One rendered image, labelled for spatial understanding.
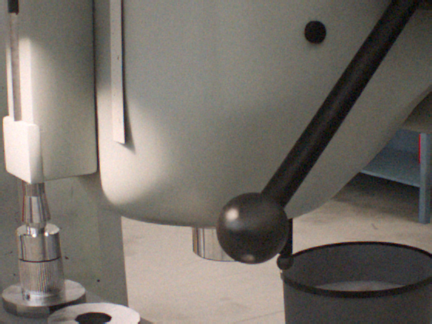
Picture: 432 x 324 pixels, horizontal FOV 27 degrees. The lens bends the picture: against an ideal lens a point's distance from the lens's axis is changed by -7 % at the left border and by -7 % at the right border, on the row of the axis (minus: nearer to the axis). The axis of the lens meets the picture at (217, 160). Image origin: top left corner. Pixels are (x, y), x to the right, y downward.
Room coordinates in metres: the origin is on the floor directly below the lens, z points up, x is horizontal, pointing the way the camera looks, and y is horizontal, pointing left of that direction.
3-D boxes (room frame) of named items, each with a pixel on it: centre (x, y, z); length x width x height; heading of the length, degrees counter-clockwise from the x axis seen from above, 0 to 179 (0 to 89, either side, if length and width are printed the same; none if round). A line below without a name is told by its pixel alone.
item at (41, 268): (0.87, 0.18, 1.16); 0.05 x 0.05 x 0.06
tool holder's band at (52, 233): (0.87, 0.18, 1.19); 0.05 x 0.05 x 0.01
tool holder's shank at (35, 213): (0.87, 0.18, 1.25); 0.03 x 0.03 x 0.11
